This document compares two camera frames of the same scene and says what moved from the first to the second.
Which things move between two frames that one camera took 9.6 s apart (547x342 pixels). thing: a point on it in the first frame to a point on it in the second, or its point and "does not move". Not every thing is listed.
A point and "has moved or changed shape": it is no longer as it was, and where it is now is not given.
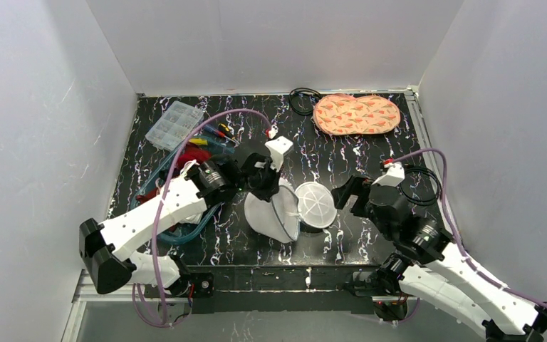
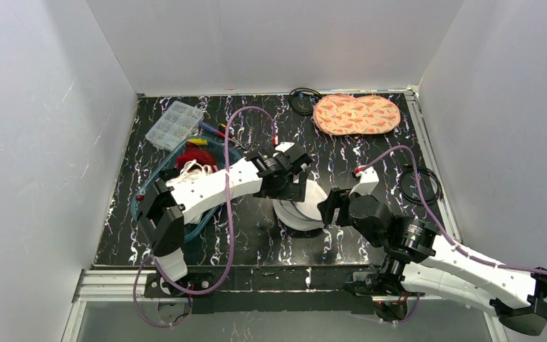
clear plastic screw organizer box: x=174 y=125 does not move
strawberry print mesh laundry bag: x=341 y=114 does not move
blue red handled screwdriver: x=212 y=130 does not move
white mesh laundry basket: x=311 y=204 has moved or changed shape
